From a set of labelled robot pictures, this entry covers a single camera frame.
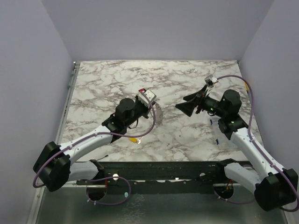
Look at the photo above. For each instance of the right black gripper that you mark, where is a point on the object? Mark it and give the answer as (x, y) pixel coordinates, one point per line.
(200, 102)

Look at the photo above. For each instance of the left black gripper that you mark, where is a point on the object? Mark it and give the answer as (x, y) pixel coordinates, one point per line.
(146, 108)

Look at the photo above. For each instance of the key with yellow tag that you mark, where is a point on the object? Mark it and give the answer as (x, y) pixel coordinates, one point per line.
(135, 140)

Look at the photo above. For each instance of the metal keyring with keys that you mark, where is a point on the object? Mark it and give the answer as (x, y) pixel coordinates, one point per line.
(159, 115)

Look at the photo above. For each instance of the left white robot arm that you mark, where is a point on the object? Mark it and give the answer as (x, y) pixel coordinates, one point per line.
(56, 166)

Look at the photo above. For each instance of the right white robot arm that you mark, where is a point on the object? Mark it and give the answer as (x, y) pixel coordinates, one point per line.
(272, 185)

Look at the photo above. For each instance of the clear plastic box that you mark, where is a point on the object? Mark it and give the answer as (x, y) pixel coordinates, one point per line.
(220, 138)

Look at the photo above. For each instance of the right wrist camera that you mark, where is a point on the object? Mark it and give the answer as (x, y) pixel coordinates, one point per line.
(211, 80)

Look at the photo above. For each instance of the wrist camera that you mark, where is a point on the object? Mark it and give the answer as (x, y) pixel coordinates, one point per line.
(147, 97)
(211, 80)

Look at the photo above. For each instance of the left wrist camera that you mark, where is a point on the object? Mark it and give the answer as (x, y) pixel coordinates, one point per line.
(147, 97)

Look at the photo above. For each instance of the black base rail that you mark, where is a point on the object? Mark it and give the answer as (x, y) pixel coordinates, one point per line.
(176, 177)

